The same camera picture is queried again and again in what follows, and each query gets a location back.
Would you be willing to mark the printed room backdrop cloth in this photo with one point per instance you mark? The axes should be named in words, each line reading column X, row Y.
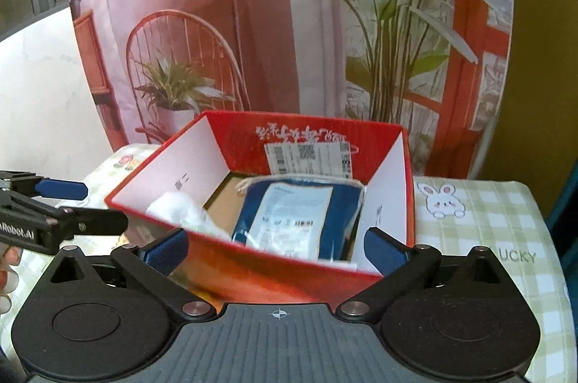
column 293, row 26

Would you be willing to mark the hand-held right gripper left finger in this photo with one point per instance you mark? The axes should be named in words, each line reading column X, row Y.
column 165, row 251

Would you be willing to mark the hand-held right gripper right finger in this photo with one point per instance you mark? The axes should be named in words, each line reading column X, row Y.
column 384, row 250

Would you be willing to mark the person's left hand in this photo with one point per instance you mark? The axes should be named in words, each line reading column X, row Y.
column 9, row 274

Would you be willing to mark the white crumpled soft cloth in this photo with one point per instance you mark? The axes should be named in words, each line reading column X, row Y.
column 180, row 209

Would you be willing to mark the white shipping label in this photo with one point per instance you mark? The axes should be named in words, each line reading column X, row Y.
column 307, row 157

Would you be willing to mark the blue packet with white label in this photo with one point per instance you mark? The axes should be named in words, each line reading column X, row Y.
column 289, row 216

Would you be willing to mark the red strawberry cardboard box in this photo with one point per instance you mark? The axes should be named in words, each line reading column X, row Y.
column 289, row 277

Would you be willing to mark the green checked rabbit tablecloth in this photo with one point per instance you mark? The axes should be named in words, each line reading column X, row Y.
column 487, row 211

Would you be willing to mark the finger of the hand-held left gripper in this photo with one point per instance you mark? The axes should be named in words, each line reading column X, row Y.
column 63, row 190
column 97, row 221

